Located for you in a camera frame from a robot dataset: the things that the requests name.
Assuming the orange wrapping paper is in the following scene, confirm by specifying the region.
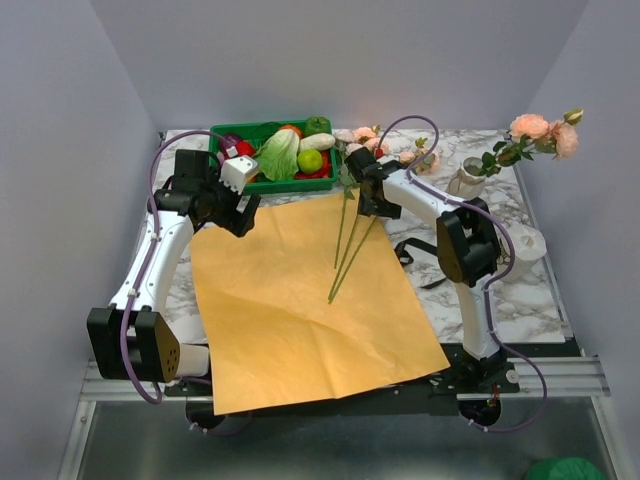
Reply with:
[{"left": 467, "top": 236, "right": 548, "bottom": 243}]
[{"left": 190, "top": 194, "right": 449, "bottom": 415}]

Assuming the green lime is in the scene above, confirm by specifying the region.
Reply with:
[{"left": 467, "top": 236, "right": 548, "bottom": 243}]
[{"left": 297, "top": 149, "right": 324, "bottom": 175}]

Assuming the pink flower stem three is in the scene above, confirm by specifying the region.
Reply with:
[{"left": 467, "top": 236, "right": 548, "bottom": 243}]
[{"left": 328, "top": 125, "right": 387, "bottom": 305}]

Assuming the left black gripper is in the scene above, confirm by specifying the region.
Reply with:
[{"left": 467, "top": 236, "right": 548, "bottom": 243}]
[{"left": 200, "top": 166, "right": 261, "bottom": 237}]

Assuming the pink flower stem two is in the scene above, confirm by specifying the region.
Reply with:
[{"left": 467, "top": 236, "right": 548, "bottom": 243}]
[{"left": 471, "top": 108, "right": 584, "bottom": 177}]

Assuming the green plastic basket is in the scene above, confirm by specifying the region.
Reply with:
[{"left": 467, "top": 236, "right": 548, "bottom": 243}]
[{"left": 210, "top": 120, "right": 339, "bottom": 195}]

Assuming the purple onion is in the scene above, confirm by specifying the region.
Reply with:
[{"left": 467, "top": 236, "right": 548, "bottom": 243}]
[{"left": 218, "top": 132, "right": 243, "bottom": 152}]

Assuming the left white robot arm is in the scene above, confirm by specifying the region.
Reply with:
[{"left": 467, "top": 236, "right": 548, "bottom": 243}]
[{"left": 87, "top": 149, "right": 261, "bottom": 395}]

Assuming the orange fruit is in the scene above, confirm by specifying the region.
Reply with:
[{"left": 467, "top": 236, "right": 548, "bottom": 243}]
[{"left": 278, "top": 124, "right": 303, "bottom": 139}]

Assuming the white radish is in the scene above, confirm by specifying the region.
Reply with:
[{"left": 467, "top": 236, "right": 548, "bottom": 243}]
[{"left": 299, "top": 133, "right": 336, "bottom": 152}]

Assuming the pink flower stem four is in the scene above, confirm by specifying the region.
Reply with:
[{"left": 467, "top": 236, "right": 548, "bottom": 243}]
[{"left": 334, "top": 130, "right": 363, "bottom": 273}]

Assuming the green bell pepper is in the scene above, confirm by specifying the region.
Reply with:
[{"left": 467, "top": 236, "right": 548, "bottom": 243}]
[{"left": 303, "top": 116, "right": 332, "bottom": 137}]

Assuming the red chili pepper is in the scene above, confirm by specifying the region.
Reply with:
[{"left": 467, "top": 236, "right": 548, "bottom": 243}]
[{"left": 294, "top": 150, "right": 331, "bottom": 180}]

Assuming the red tomato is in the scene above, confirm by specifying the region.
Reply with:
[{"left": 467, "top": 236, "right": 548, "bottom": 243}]
[{"left": 224, "top": 140, "right": 255, "bottom": 159}]

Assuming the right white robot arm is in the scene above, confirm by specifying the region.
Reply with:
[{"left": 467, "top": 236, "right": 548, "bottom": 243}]
[{"left": 345, "top": 148, "right": 500, "bottom": 392}]

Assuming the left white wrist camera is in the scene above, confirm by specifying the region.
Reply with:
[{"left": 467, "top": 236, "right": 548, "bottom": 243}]
[{"left": 220, "top": 155, "right": 259, "bottom": 194}]

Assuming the black printed ribbon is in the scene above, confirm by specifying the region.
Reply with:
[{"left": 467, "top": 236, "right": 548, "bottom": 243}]
[{"left": 393, "top": 237, "right": 449, "bottom": 290}]

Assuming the white ribbed vase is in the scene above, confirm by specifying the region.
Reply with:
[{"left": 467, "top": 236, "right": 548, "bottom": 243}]
[{"left": 446, "top": 157, "right": 486, "bottom": 200}]

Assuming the green cabbage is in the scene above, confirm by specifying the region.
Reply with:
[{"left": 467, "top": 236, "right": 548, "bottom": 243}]
[{"left": 254, "top": 130, "right": 300, "bottom": 182}]

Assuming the black base frame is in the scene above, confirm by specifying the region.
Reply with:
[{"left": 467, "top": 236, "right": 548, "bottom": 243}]
[{"left": 164, "top": 342, "right": 521, "bottom": 417}]

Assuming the green object bottom corner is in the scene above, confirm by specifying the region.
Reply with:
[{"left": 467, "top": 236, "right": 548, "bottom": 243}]
[{"left": 523, "top": 457, "right": 607, "bottom": 480}]

